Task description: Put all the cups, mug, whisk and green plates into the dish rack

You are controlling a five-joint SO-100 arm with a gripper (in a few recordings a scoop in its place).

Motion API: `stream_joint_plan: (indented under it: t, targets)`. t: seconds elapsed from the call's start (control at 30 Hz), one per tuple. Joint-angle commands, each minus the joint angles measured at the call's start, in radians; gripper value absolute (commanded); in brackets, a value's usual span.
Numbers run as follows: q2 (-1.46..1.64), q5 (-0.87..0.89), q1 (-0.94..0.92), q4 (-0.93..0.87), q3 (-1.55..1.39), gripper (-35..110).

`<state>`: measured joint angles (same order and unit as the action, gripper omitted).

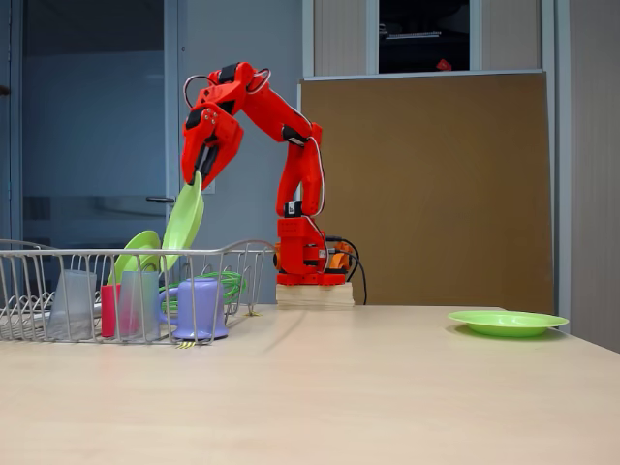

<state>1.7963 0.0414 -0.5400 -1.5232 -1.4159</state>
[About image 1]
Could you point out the grey glass door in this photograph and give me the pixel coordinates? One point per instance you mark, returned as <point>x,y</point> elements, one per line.
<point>97,121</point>

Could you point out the red plastic cup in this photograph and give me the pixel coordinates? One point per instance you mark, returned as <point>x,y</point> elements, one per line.
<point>109,310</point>

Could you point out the yellow green tape bit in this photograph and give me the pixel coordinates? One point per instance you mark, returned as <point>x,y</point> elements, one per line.
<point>252,315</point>

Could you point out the yellow black striped tape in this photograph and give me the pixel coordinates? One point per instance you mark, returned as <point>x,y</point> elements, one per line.
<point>185,345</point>

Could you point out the grey translucent plastic cup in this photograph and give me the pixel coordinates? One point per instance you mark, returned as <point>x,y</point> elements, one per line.
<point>72,305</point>
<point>145,310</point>

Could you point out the green plastic plate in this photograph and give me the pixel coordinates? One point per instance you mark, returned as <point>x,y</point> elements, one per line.
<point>186,218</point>
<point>140,242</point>
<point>508,323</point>

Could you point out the white spiral notebook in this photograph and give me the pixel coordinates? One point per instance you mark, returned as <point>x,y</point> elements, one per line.
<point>412,34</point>

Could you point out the small red item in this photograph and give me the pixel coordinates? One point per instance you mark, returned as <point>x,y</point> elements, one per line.
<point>443,64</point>

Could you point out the white light switch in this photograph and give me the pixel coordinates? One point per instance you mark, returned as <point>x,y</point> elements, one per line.
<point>212,192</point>

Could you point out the brown partition board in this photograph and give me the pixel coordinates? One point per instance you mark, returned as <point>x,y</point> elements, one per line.
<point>460,194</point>

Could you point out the grey sliding door cabinet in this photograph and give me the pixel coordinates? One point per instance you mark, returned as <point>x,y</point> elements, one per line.
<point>596,145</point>

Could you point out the purple plastic mug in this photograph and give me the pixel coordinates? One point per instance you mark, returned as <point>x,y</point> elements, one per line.
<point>198,305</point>

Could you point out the red robot arm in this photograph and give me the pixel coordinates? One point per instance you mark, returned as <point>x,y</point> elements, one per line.
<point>295,160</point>

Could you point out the grey cabinet with open shelf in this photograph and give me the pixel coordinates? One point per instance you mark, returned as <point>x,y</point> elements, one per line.
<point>339,34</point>

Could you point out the orange clamp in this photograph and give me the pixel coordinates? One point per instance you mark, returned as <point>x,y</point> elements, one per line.
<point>276,257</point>

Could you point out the wooden base block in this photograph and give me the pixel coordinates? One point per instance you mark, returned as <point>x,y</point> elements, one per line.
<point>310,295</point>

